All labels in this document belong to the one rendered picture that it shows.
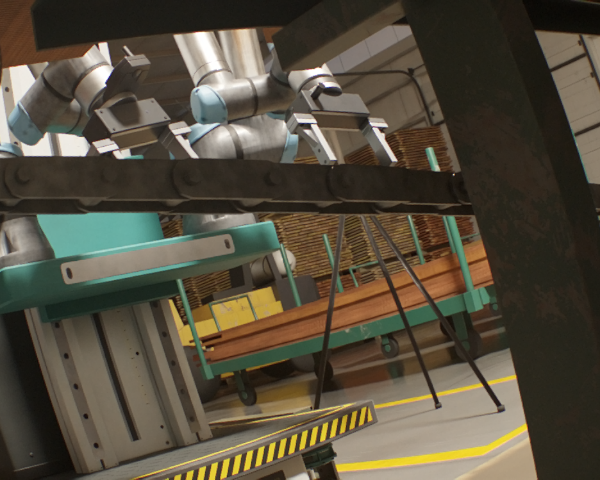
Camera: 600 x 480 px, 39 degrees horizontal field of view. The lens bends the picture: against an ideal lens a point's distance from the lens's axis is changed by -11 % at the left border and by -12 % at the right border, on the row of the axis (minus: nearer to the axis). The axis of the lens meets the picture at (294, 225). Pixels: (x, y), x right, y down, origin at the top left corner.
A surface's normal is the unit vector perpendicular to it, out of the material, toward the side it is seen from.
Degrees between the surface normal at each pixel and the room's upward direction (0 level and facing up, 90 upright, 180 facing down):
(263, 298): 84
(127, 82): 156
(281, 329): 90
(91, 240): 90
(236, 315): 90
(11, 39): 180
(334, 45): 180
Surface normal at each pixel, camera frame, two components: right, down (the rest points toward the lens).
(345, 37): 0.28, 0.95
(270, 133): 0.44, -0.07
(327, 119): 0.40, 0.79
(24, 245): 0.44, -0.52
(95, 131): -0.55, 0.21
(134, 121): 0.55, -0.64
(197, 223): -0.52, -0.26
